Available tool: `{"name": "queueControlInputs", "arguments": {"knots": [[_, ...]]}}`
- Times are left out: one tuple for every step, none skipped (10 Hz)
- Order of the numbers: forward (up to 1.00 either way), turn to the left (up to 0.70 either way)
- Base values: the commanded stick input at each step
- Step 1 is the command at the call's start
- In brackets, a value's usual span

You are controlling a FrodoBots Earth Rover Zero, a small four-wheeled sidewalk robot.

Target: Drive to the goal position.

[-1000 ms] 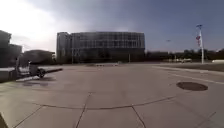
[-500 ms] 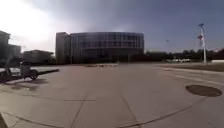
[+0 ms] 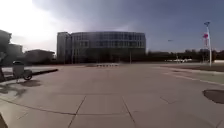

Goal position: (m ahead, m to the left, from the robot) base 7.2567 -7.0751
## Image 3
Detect row of bollards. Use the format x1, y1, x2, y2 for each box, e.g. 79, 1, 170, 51
95, 63, 120, 68

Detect grass strip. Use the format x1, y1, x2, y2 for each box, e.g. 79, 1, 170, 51
171, 63, 224, 73

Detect low building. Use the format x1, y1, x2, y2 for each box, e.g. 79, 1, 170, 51
24, 49, 56, 65

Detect grey paved square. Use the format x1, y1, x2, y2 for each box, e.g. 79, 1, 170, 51
0, 63, 224, 128

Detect cargo tricycle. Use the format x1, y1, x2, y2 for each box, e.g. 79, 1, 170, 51
12, 60, 34, 82

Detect dark round ground cover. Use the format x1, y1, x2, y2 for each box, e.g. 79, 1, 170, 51
202, 89, 224, 105

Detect round glass building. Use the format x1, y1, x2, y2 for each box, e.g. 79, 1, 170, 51
56, 31, 147, 64

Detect lamp pole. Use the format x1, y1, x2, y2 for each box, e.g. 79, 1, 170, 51
203, 21, 213, 68

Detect row of trees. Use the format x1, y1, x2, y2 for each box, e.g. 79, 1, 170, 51
146, 48, 224, 63

